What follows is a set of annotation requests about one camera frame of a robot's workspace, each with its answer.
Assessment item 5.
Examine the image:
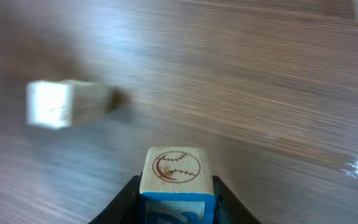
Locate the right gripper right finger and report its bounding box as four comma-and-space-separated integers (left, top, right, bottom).
213, 175, 262, 224

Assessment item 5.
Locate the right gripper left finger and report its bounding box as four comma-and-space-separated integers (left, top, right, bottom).
89, 175, 141, 224

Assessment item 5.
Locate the green base tower block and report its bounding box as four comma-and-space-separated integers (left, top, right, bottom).
26, 80, 116, 129

